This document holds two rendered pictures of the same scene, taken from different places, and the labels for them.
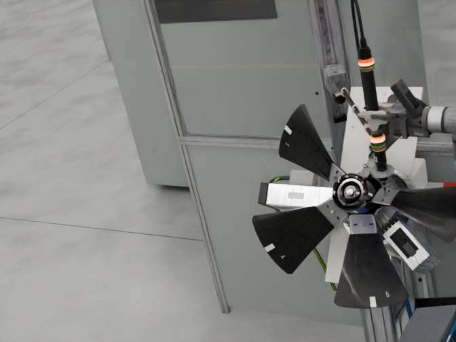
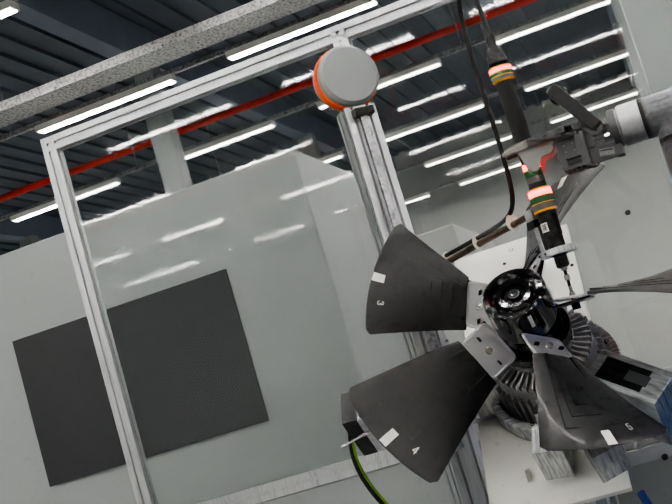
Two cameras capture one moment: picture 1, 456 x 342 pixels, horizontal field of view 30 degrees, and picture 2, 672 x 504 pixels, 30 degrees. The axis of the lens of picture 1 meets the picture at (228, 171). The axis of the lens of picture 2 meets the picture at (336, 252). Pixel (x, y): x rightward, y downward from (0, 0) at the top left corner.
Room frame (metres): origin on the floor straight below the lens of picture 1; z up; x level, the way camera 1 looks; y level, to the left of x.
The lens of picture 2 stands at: (0.29, 0.70, 1.08)
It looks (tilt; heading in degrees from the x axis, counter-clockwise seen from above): 8 degrees up; 340
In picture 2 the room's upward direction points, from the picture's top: 17 degrees counter-clockwise
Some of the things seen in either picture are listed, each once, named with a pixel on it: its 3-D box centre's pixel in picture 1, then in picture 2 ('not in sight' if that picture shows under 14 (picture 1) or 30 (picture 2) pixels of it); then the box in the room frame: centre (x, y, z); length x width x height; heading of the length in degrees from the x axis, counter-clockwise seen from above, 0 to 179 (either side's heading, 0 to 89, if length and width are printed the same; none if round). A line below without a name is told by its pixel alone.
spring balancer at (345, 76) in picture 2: not in sight; (345, 78); (3.01, -0.46, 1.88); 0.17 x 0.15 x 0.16; 55
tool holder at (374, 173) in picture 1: (379, 157); (548, 230); (2.30, -0.46, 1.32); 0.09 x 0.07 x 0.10; 0
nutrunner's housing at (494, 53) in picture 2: (373, 111); (525, 149); (2.29, -0.46, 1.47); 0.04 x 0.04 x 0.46
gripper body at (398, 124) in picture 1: (410, 120); (587, 141); (2.22, -0.54, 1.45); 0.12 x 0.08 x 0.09; 53
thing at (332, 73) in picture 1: (335, 79); not in sight; (2.92, -0.46, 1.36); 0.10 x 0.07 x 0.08; 0
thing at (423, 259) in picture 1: (412, 247); (636, 396); (2.29, -0.51, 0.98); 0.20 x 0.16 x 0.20; 145
